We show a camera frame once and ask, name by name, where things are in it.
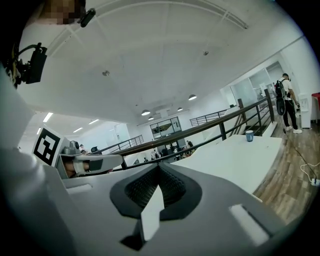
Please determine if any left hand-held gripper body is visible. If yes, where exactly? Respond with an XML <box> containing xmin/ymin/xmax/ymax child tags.
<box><xmin>31</xmin><ymin>126</ymin><xmax>81</xmax><ymax>180</ymax></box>

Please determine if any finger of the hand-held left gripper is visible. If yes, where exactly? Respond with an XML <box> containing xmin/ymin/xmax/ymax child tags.
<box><xmin>73</xmin><ymin>154</ymin><xmax>124</xmax><ymax>175</ymax></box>

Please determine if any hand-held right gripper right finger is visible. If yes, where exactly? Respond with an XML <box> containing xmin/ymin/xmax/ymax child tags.
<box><xmin>147</xmin><ymin>162</ymin><xmax>288</xmax><ymax>256</ymax></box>

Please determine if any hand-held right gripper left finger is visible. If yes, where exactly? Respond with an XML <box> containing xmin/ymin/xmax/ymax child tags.
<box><xmin>62</xmin><ymin>162</ymin><xmax>161</xmax><ymax>256</ymax></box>

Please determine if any person's left hand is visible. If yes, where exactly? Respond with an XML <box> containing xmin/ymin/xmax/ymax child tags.
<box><xmin>64</xmin><ymin>161</ymin><xmax>90</xmax><ymax>179</ymax></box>

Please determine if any black metal railing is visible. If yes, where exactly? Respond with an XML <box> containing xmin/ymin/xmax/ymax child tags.
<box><xmin>189</xmin><ymin>109</ymin><xmax>228</xmax><ymax>127</ymax></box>
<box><xmin>91</xmin><ymin>134</ymin><xmax>144</xmax><ymax>155</ymax></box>

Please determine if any black framed glass window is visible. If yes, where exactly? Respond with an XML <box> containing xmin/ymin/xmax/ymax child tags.
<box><xmin>149</xmin><ymin>116</ymin><xmax>182</xmax><ymax>139</ymax></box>

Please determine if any dark metal railing wooden handrail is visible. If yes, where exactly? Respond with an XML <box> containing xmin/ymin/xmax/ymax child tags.
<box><xmin>87</xmin><ymin>87</ymin><xmax>276</xmax><ymax>173</ymax></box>

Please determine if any person's face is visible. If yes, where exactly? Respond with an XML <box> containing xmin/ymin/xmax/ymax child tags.
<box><xmin>46</xmin><ymin>0</ymin><xmax>87</xmax><ymax>26</ymax></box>

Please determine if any white water dispenser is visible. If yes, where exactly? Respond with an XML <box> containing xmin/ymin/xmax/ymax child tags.
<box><xmin>298</xmin><ymin>96</ymin><xmax>313</xmax><ymax>130</ymax></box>

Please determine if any black backpack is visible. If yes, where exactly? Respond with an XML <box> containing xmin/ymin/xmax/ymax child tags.
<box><xmin>274</xmin><ymin>79</ymin><xmax>287</xmax><ymax>98</ymax></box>

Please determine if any red cabinet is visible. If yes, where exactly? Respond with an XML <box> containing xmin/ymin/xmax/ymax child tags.
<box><xmin>311</xmin><ymin>92</ymin><xmax>320</xmax><ymax>126</ymax></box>

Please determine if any white floor cable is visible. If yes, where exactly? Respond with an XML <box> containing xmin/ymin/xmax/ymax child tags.
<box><xmin>299</xmin><ymin>162</ymin><xmax>320</xmax><ymax>181</ymax></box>

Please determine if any black floor cable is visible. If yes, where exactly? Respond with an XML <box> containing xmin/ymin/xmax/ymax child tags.
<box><xmin>282</xmin><ymin>127</ymin><xmax>320</xmax><ymax>176</ymax></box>

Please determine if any black head-worn camera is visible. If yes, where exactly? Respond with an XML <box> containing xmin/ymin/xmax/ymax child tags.
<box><xmin>79</xmin><ymin>7</ymin><xmax>97</xmax><ymax>28</ymax></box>

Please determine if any white ceiling rail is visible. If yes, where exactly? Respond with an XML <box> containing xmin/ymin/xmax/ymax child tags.
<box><xmin>199</xmin><ymin>0</ymin><xmax>250</xmax><ymax>30</ymax></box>

